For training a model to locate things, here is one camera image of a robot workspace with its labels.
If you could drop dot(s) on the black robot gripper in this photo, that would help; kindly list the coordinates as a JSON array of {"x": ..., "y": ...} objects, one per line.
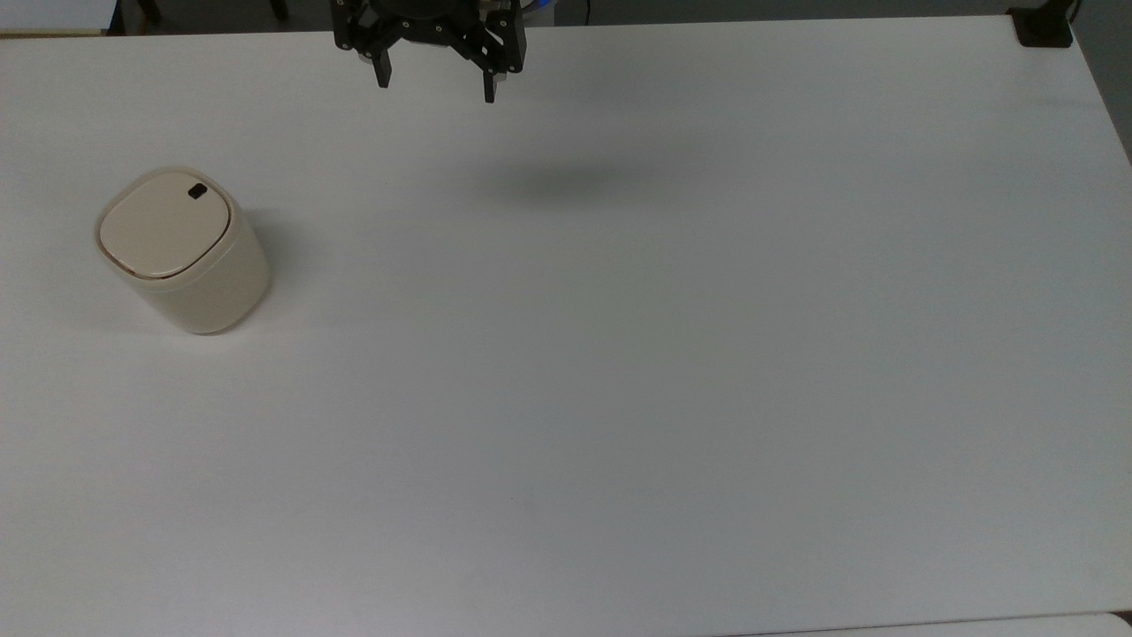
[{"x": 424, "y": 26}]

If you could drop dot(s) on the beige round trash bin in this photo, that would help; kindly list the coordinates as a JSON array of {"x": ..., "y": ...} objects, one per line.
[{"x": 209, "y": 281}]

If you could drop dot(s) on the beige trash bin lid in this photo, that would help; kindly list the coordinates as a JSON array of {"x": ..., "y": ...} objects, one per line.
[{"x": 161, "y": 226}]

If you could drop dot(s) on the black table clamp mount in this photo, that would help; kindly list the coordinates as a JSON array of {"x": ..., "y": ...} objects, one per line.
[{"x": 1044, "y": 28}]

